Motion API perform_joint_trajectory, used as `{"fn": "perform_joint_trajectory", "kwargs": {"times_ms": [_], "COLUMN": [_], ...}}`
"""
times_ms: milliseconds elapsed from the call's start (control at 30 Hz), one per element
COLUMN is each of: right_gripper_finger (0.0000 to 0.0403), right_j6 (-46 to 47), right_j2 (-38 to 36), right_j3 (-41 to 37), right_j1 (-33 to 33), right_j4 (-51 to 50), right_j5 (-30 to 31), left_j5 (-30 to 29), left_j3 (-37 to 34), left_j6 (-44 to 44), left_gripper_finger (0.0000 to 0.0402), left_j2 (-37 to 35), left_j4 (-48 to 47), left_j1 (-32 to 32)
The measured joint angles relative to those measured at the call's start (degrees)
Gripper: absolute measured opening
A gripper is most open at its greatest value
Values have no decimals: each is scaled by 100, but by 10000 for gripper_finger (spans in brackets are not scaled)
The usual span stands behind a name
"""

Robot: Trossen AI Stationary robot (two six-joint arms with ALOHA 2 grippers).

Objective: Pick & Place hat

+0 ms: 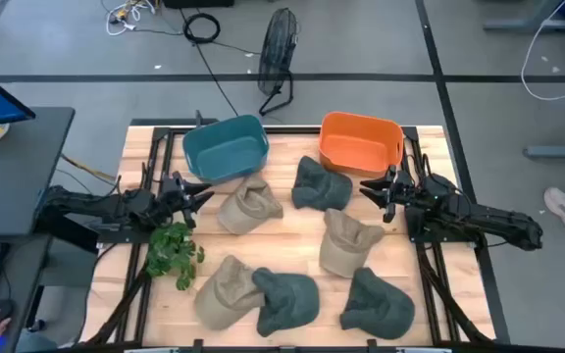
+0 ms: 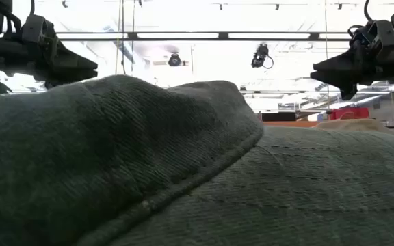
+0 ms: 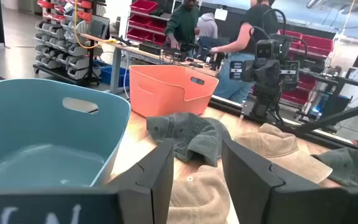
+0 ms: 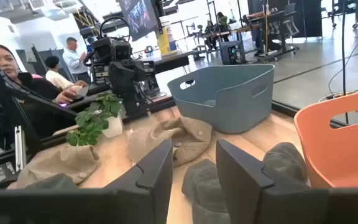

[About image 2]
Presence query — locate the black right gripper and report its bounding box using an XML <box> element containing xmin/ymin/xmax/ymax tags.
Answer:
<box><xmin>309</xmin><ymin>32</ymin><xmax>394</xmax><ymax>102</ymax></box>

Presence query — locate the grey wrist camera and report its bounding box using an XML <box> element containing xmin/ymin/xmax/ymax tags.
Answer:
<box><xmin>20</xmin><ymin>14</ymin><xmax>57</xmax><ymax>45</ymax></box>
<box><xmin>367</xmin><ymin>19</ymin><xmax>394</xmax><ymax>49</ymax></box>

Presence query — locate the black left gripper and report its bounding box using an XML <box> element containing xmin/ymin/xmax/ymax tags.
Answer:
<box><xmin>18</xmin><ymin>36</ymin><xmax>99</xmax><ymax>87</ymax></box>

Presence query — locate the light grey fabric hat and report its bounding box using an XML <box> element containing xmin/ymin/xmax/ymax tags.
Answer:
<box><xmin>109</xmin><ymin>124</ymin><xmax>394</xmax><ymax>246</ymax></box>

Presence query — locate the black overhead camera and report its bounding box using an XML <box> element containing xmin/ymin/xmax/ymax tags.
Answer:
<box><xmin>250</xmin><ymin>43</ymin><xmax>274</xmax><ymax>70</ymax></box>

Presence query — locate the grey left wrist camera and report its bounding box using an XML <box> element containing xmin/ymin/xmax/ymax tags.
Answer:
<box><xmin>20</xmin><ymin>14</ymin><xmax>57</xmax><ymax>45</ymax></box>

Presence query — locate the black overhead frame bar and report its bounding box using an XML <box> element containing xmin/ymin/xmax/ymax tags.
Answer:
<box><xmin>55</xmin><ymin>31</ymin><xmax>352</xmax><ymax>42</ymax></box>

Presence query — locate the red box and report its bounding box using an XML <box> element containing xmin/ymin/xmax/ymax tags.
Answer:
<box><xmin>329</xmin><ymin>107</ymin><xmax>370</xmax><ymax>121</ymax></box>

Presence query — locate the tan fabric hat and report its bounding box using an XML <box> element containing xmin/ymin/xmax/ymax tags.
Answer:
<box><xmin>315</xmin><ymin>118</ymin><xmax>394</xmax><ymax>135</ymax></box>

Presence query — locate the orange plastic basket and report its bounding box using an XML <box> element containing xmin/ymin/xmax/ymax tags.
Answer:
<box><xmin>261</xmin><ymin>120</ymin><xmax>319</xmax><ymax>128</ymax></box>

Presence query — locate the dark grey-green fabric hat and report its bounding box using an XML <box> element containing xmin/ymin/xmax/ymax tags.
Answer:
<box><xmin>0</xmin><ymin>74</ymin><xmax>264</xmax><ymax>246</ymax></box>

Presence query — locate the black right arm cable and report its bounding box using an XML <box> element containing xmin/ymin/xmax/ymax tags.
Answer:
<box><xmin>363</xmin><ymin>0</ymin><xmax>373</xmax><ymax>22</ymax></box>

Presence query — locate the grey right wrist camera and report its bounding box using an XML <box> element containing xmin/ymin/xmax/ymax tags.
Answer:
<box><xmin>367</xmin><ymin>19</ymin><xmax>394</xmax><ymax>49</ymax></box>

